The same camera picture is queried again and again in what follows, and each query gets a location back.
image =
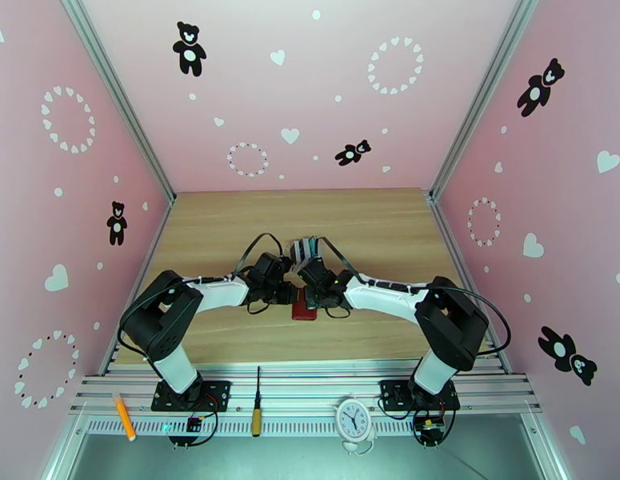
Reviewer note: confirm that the red leather card holder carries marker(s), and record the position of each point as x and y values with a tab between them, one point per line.
304	314

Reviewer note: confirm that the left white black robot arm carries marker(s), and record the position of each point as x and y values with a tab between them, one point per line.
219	293

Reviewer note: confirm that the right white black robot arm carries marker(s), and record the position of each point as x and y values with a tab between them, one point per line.
384	295

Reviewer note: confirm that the clear acrylic card stand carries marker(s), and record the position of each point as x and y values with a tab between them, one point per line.
295	257

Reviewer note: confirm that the black and white card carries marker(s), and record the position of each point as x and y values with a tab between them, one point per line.
302	246
294	247

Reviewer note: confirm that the white alarm clock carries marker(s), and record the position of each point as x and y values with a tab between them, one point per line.
353	417

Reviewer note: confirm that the small black circuit board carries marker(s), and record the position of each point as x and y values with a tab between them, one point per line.
193	424

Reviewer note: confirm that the black yellow electronics module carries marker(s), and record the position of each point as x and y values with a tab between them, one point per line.
429	428

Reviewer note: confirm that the orange marker pen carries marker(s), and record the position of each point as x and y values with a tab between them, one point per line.
124	417

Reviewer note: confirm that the aluminium front rail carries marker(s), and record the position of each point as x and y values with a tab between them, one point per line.
299	388

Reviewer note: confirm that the left aluminium side rail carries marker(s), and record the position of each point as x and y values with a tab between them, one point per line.
157	233

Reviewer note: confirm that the aluminium side rail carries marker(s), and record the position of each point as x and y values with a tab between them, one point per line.
445	233
157	233

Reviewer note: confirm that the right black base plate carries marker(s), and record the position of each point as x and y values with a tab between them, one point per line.
392	393

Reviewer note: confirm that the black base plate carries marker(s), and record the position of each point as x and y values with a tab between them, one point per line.
217	393
392	393

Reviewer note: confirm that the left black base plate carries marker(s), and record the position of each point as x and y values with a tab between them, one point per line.
217	393

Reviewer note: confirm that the right aluminium side rail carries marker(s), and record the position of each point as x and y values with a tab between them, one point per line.
445	233

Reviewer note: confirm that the left aluminium frame post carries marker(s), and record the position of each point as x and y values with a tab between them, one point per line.
114	88

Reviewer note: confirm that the aluminium frame post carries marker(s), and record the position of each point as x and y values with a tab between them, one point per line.
483	93
114	88

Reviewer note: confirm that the right aluminium frame post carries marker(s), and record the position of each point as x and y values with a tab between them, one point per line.
483	93

